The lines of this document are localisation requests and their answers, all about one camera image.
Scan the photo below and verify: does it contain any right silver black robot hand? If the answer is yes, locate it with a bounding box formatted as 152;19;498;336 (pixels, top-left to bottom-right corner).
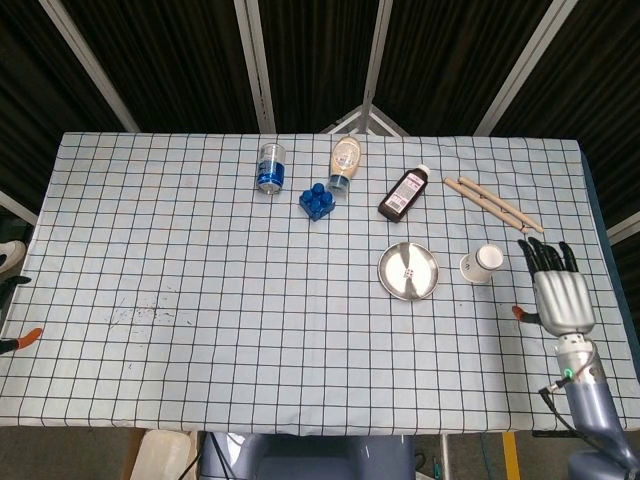
511;238;597;336

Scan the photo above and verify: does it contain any white triangular metal frame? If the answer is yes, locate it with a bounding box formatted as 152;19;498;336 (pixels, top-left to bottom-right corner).
319;103;411;137

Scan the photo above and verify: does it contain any beige sauce squeeze bottle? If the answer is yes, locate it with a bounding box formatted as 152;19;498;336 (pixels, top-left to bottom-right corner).
327;135;363;193

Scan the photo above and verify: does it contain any white paper cup blue print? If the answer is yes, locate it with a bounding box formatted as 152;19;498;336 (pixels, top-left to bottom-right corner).
459;243;505;285

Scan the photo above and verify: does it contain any white metal table leg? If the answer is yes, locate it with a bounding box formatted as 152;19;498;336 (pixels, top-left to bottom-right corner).
441;433;455;480

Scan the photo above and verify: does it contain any white plastic container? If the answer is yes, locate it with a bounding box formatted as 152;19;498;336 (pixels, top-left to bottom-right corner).
130;429;199;480

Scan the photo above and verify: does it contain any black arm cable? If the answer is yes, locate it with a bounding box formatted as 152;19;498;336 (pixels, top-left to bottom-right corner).
533;349;604;444

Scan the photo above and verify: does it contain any blue toy building block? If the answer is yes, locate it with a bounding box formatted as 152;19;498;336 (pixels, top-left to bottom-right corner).
298;182;337;222

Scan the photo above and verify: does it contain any round metal plate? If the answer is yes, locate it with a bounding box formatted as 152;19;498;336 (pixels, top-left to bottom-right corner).
377;241;442;302

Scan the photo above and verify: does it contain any blue-grey robot torso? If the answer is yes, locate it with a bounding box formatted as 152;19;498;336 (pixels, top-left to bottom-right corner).
197;431;417;480

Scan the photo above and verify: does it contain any light blue checked tablecloth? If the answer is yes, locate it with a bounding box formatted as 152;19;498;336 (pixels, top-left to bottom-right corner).
0;131;640;435

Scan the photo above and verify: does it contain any blue soda can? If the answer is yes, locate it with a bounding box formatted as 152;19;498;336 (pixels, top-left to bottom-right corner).
255;142;288;196

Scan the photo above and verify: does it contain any white shoe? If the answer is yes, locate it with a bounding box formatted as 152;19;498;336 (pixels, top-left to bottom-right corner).
0;240;27;275

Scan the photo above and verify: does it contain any wooden drumstick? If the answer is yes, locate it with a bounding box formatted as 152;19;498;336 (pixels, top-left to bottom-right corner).
442;178;530;235

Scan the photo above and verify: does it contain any white metal frame post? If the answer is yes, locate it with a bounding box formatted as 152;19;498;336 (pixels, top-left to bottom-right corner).
473;0;584;137
0;189;40;227
359;0;396;110
38;0;142;134
606;211;640;247
233;0;278;134

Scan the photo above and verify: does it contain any wooden sticks pair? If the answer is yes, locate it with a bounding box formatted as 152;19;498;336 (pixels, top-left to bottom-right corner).
458;175;545;234

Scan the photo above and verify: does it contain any brown medicine bottle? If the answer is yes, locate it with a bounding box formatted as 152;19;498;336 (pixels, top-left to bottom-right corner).
377;164;432;223

